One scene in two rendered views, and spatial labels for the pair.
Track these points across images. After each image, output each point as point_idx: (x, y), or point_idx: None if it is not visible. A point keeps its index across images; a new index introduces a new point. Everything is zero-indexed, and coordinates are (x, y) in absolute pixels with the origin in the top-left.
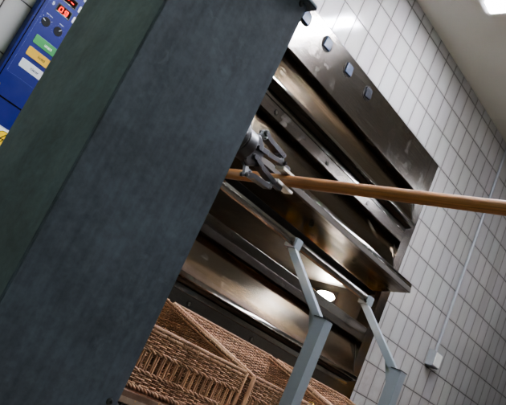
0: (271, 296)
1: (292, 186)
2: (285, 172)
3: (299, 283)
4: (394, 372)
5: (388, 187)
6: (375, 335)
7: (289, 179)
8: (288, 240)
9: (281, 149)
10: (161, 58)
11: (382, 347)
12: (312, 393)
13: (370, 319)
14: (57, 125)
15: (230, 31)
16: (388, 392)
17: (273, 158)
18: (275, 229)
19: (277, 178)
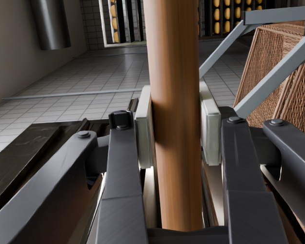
0: (213, 186)
1: (198, 59)
2: (151, 116)
3: (260, 103)
4: (248, 18)
5: None
6: (216, 59)
7: (178, 79)
8: (201, 154)
9: (53, 155)
10: None
11: (225, 45)
12: (290, 98)
13: (201, 72)
14: None
15: None
16: (270, 15)
17: (133, 164)
18: (205, 175)
19: (206, 121)
